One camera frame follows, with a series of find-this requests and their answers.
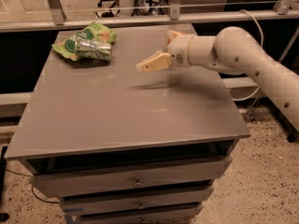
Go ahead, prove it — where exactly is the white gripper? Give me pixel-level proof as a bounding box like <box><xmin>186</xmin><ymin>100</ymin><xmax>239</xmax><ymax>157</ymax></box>
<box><xmin>136</xmin><ymin>30</ymin><xmax>196</xmax><ymax>74</ymax></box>

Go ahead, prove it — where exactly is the green soda can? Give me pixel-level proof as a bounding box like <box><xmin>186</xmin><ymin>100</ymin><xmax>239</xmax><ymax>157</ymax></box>
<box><xmin>75</xmin><ymin>38</ymin><xmax>112</xmax><ymax>62</ymax></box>

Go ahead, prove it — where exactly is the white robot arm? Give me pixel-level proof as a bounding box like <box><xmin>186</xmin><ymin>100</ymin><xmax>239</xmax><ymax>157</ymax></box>
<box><xmin>136</xmin><ymin>26</ymin><xmax>299</xmax><ymax>129</ymax></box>

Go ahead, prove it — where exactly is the green rice chip bag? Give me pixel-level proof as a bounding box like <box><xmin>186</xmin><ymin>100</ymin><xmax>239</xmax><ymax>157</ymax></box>
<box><xmin>52</xmin><ymin>21</ymin><xmax>117</xmax><ymax>61</ymax></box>

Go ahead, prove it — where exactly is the black office chair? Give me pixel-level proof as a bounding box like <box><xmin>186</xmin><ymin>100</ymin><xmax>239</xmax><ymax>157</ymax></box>
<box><xmin>95</xmin><ymin>0</ymin><xmax>119</xmax><ymax>18</ymax></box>

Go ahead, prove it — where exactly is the grey drawer cabinet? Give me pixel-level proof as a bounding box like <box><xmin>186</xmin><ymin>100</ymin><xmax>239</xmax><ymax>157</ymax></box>
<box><xmin>4</xmin><ymin>23</ymin><xmax>251</xmax><ymax>224</ymax></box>

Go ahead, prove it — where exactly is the middle grey drawer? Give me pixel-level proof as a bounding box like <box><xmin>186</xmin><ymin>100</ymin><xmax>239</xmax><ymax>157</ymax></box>
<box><xmin>60</xmin><ymin>184</ymin><xmax>214</xmax><ymax>216</ymax></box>

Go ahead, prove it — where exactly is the top grey drawer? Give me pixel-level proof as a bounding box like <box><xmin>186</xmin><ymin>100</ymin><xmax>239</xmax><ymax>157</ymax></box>
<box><xmin>31</xmin><ymin>155</ymin><xmax>232</xmax><ymax>198</ymax></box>

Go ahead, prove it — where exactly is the white cable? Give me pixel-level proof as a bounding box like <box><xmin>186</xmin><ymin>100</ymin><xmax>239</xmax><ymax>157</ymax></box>
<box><xmin>232</xmin><ymin>8</ymin><xmax>264</xmax><ymax>102</ymax></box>

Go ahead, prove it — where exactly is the metal railing frame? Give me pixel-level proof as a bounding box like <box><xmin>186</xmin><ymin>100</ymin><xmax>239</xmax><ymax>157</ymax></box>
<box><xmin>0</xmin><ymin>0</ymin><xmax>299</xmax><ymax>33</ymax></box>

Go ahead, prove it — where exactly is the black floor cable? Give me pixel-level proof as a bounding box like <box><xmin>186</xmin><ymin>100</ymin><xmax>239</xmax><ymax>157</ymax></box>
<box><xmin>4</xmin><ymin>168</ymin><xmax>60</xmax><ymax>204</ymax></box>

